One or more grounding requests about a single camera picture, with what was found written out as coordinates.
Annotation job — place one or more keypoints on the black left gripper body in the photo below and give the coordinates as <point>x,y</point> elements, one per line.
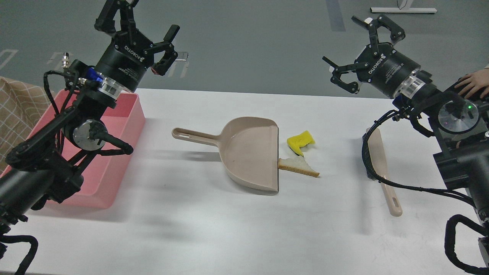
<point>125,61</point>

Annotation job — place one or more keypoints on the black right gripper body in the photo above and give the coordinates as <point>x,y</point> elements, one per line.
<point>386,70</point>

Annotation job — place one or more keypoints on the beige hand brush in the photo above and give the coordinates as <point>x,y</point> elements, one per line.
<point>379,164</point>

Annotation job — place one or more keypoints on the yellow sponge piece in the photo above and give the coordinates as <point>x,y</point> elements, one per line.
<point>297,142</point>

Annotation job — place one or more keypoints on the triangular bread slice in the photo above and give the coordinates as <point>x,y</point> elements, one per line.
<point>297,165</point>

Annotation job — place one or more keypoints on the beige plastic dustpan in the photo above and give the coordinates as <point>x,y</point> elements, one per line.
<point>248,148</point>

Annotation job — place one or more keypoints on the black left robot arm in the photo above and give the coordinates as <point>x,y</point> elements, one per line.
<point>49,164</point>

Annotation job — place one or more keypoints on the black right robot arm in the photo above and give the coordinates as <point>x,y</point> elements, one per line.
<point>463,160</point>

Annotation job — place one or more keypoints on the person's hand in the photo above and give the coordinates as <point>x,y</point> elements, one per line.
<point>474,85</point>

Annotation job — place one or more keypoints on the metal floor plate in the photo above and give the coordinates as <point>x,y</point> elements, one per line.
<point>182,56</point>

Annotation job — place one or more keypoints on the white table leg base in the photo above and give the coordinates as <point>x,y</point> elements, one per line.
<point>405,7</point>

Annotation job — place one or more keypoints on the beige checkered cloth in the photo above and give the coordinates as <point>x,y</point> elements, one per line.
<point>21,107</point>

